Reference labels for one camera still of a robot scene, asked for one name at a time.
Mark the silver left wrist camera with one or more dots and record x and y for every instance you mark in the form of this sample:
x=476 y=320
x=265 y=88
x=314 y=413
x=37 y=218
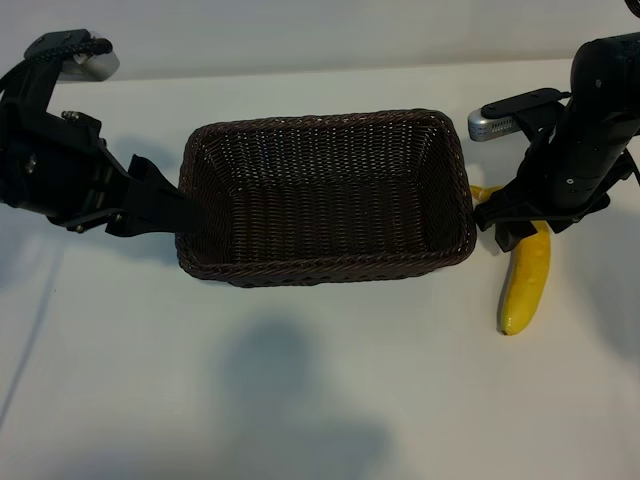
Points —
x=97 y=67

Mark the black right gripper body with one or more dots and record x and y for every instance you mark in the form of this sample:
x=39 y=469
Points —
x=575 y=180

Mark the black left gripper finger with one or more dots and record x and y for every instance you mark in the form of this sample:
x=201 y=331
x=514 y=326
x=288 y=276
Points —
x=145 y=229
x=160 y=200

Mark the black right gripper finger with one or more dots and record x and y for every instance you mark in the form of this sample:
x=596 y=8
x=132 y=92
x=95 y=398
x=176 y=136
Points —
x=512 y=239
x=559 y=226

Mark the yellow banana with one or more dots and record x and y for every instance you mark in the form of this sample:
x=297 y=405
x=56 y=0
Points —
x=525 y=285

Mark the black camera bracket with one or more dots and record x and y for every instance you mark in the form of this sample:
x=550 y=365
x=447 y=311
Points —
x=30 y=85
x=530 y=100

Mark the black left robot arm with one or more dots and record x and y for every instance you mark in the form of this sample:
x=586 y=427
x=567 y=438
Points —
x=10 y=175

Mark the black right camera bracket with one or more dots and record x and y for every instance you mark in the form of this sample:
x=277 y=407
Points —
x=530 y=100

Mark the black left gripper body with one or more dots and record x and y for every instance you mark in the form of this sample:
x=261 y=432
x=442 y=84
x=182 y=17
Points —
x=70 y=170

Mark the dark brown woven wicker basket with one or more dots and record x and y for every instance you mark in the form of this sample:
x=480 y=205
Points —
x=325 y=210

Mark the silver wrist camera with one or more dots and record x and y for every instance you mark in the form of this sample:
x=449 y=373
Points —
x=487 y=127
x=97 y=67

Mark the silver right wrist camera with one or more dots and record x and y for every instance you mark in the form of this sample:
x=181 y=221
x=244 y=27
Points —
x=487 y=127

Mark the black left camera bracket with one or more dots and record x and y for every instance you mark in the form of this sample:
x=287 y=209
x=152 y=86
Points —
x=30 y=85

